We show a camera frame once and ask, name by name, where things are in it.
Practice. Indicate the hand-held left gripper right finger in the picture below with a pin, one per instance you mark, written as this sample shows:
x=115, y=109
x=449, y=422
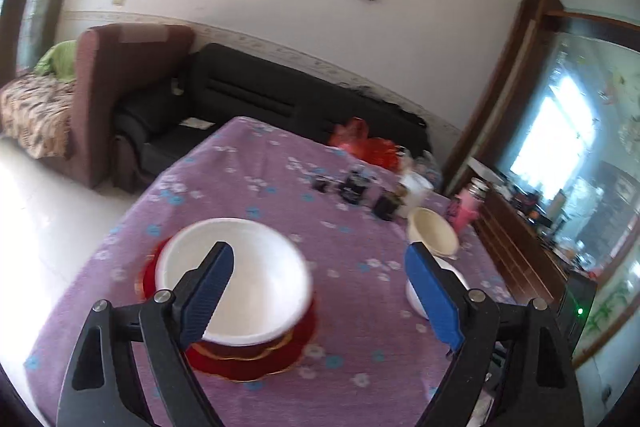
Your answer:
x=432, y=297

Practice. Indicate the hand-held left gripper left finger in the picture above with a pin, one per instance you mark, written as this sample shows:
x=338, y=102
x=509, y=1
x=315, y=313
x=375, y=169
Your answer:
x=207, y=292

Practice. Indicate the white paper bowl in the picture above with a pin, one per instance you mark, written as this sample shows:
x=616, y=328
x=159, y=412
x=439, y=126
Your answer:
x=457, y=279
x=265, y=277

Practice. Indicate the red scalloped plate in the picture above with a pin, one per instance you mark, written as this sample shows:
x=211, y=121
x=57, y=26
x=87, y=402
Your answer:
x=250, y=369
x=240, y=351

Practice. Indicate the cream plastic bowl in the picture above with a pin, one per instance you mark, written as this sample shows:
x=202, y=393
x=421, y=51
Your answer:
x=432, y=229

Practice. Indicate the pink flask with knitted sleeve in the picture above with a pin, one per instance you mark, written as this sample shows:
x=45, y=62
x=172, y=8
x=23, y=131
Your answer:
x=465, y=214

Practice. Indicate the black mug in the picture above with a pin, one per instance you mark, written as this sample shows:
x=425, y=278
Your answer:
x=386, y=207

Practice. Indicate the wooden partition cabinet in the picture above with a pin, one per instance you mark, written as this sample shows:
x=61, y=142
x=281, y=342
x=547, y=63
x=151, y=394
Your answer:
x=515, y=237

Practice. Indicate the white cup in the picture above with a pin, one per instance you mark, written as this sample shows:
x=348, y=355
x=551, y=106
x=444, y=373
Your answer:
x=417, y=192

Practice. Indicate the black gadget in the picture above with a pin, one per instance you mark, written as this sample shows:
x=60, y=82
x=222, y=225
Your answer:
x=354, y=188

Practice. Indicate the purple floral tablecloth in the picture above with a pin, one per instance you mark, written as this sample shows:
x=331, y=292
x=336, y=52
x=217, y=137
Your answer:
x=300, y=187

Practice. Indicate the black box with green light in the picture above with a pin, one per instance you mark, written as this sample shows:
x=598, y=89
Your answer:
x=575, y=307

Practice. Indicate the white paper sheet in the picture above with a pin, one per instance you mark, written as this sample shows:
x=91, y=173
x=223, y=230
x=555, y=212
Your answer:
x=196, y=123

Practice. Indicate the red plastic bag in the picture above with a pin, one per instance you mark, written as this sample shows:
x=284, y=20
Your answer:
x=365, y=142

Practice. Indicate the black sofa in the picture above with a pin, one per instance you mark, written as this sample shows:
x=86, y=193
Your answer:
x=250, y=92

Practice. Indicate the brown sofa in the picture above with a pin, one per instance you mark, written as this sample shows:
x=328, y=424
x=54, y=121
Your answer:
x=115, y=67

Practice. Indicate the brown patterned blanket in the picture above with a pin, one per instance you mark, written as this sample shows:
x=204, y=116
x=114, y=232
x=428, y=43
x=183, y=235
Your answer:
x=35, y=112

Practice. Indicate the green cushion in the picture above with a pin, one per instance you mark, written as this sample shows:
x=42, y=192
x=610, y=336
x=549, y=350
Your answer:
x=57, y=59

